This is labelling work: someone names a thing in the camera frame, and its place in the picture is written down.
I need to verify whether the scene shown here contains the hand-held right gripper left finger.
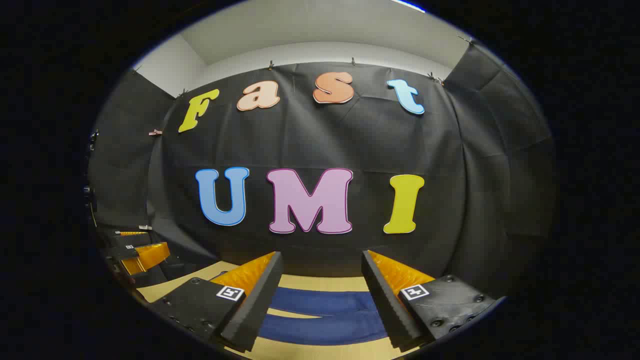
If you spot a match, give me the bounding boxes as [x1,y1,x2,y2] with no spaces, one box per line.
[150,251,285,353]

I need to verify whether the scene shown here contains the black backdrop cloth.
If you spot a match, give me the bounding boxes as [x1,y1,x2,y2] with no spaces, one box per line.
[87,42,558,301]

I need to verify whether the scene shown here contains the blue jeans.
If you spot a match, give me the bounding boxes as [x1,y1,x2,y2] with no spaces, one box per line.
[257,286,391,347]

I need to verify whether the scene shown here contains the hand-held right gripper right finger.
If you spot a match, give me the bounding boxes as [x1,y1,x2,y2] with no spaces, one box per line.
[361,250,501,351]

